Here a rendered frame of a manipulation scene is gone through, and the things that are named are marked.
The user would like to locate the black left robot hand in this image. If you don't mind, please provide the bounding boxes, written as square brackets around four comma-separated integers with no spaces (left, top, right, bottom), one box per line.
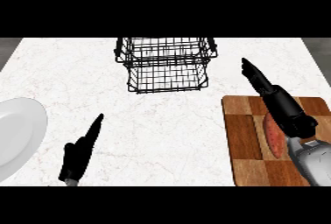
[57,113,107,183]

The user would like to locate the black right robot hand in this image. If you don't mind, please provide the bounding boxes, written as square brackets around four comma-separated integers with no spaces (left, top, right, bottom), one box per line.
[242,57,320,139]

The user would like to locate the wooden checkered cutting board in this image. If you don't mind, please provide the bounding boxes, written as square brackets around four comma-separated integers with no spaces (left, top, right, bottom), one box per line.
[221,94,331,187]

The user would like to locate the white plate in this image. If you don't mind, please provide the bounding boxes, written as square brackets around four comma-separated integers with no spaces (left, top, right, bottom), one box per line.
[0,97,49,183]

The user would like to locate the black wire tiered basket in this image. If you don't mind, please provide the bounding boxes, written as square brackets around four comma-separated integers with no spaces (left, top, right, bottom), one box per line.
[113,37,221,95]

